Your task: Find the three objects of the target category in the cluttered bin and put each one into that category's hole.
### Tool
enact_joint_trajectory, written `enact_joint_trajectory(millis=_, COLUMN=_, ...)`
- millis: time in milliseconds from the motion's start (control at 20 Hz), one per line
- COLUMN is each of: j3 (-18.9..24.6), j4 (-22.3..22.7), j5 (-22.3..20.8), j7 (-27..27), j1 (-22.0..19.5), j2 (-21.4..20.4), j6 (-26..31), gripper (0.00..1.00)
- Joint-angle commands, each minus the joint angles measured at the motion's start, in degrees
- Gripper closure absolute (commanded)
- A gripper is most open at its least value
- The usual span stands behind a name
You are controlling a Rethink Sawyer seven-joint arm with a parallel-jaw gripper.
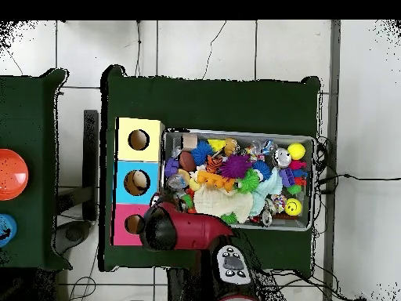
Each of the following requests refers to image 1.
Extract black cable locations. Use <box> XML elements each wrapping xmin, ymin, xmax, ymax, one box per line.
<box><xmin>316</xmin><ymin>172</ymin><xmax>401</xmax><ymax>189</ymax></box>

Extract wooden box with three holes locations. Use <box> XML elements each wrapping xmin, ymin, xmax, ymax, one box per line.
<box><xmin>112</xmin><ymin>116</ymin><xmax>165</xmax><ymax>247</ymax></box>

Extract orange toy building block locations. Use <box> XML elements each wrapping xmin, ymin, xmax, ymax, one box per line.
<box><xmin>197</xmin><ymin>170</ymin><xmax>237</xmax><ymax>192</ymax></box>

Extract purple spiky ball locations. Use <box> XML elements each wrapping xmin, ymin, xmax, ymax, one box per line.
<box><xmin>219</xmin><ymin>153</ymin><xmax>253</xmax><ymax>181</ymax></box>

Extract shallow clear mesh bin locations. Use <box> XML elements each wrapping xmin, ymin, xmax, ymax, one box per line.
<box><xmin>161</xmin><ymin>128</ymin><xmax>316</xmax><ymax>232</ymax></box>

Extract clear plastic packet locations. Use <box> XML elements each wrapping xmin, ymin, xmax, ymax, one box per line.
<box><xmin>166</xmin><ymin>173</ymin><xmax>189</xmax><ymax>192</ymax></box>

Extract dark green table cloth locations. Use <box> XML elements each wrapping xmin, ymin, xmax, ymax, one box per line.
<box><xmin>0</xmin><ymin>67</ymin><xmax>71</xmax><ymax>272</ymax></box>
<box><xmin>99</xmin><ymin>64</ymin><xmax>323</xmax><ymax>278</ymax></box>

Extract green spiky ball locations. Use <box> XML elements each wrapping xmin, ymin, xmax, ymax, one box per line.
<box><xmin>237</xmin><ymin>169</ymin><xmax>261</xmax><ymax>194</ymax></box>

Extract blue round disc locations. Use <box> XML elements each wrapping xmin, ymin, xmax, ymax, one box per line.
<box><xmin>0</xmin><ymin>212</ymin><xmax>18</xmax><ymax>248</ymax></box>

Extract blue spiky ball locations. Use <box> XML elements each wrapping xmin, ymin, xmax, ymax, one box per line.
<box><xmin>190</xmin><ymin>140</ymin><xmax>215</xmax><ymax>167</ymax></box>

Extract orange round disc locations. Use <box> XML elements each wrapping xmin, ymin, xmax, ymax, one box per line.
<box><xmin>0</xmin><ymin>148</ymin><xmax>30</xmax><ymax>201</ymax></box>

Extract plain yellow ball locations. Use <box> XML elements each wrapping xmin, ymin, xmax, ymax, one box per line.
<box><xmin>287</xmin><ymin>142</ymin><xmax>307</xmax><ymax>161</ymax></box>

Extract purple toy block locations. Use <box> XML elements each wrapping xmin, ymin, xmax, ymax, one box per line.
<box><xmin>164</xmin><ymin>156</ymin><xmax>181</xmax><ymax>178</ymax></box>

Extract yellow smiley face ball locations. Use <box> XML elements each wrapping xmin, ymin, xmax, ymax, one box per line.
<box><xmin>284</xmin><ymin>197</ymin><xmax>304</xmax><ymax>217</ymax></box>

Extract cream knitted cloth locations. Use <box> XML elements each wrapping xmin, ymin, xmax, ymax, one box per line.
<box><xmin>193</xmin><ymin>184</ymin><xmax>255</xmax><ymax>219</ymax></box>

